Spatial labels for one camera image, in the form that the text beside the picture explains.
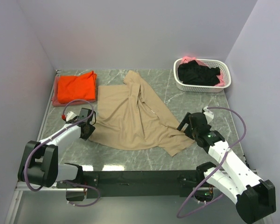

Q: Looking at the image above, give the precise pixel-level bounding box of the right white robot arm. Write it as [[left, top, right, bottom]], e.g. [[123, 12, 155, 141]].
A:
[[177, 107, 276, 224]]

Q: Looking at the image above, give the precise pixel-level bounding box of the beige t-shirt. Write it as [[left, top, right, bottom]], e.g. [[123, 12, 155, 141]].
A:
[[89, 70, 194, 156]]

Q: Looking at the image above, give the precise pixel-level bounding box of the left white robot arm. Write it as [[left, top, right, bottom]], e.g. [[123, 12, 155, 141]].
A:
[[17, 108, 96, 191]]

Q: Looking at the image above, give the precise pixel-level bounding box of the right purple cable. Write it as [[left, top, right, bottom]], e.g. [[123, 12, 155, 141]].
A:
[[176, 106, 247, 219]]

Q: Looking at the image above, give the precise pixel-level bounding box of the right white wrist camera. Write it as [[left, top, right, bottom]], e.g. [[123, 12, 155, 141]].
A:
[[202, 106, 214, 124]]

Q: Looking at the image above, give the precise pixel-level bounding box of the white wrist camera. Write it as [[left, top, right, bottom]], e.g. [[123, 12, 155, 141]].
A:
[[61, 112, 77, 122], [202, 106, 214, 124]]

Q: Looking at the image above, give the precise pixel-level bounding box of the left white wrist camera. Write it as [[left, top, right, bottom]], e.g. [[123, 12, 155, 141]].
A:
[[61, 112, 77, 122]]

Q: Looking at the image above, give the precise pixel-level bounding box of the aluminium table frame rail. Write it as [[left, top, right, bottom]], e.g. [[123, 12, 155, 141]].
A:
[[4, 69, 61, 224]]

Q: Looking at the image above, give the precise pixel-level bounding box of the black t-shirt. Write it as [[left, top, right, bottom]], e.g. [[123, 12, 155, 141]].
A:
[[177, 60, 222, 86]]

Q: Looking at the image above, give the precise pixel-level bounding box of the folded dusty pink t-shirt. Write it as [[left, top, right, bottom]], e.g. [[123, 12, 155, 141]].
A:
[[51, 75, 97, 107]]

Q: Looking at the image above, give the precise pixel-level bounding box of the white plastic laundry basket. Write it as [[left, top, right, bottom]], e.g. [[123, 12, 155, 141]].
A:
[[173, 58, 231, 93]]

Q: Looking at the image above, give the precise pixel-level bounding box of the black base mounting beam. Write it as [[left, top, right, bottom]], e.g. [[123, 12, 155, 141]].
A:
[[56, 170, 203, 202]]

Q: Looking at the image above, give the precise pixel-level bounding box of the folded orange t-shirt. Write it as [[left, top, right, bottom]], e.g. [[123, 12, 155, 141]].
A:
[[56, 71, 98, 105]]

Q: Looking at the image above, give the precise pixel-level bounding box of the pink t-shirt in basket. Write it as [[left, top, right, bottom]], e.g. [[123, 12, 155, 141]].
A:
[[179, 56, 225, 87]]

